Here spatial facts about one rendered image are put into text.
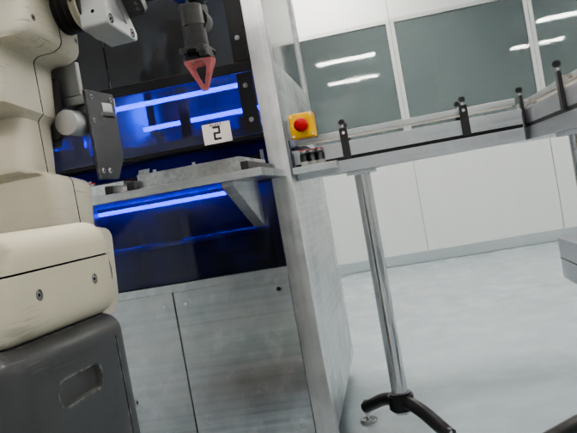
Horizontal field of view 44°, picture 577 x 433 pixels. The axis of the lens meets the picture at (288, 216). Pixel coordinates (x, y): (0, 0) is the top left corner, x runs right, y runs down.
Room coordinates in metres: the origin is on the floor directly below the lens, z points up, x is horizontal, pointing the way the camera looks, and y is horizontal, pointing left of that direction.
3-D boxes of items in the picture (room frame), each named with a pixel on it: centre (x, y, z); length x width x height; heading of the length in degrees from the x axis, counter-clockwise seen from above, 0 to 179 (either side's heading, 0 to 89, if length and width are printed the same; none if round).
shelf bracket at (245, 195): (1.91, 0.11, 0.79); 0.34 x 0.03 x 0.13; 172
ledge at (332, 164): (2.12, -0.11, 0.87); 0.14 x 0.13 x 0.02; 172
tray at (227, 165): (1.89, 0.19, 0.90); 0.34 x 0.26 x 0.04; 171
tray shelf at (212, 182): (1.95, 0.36, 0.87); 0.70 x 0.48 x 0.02; 82
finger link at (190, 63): (1.72, 0.14, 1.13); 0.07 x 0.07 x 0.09; 80
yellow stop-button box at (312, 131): (2.08, -0.09, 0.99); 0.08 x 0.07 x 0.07; 172
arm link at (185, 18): (1.71, 0.14, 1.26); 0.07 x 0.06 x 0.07; 171
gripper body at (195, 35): (1.70, 0.14, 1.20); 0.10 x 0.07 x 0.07; 170
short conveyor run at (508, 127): (2.18, -0.39, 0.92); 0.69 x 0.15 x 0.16; 82
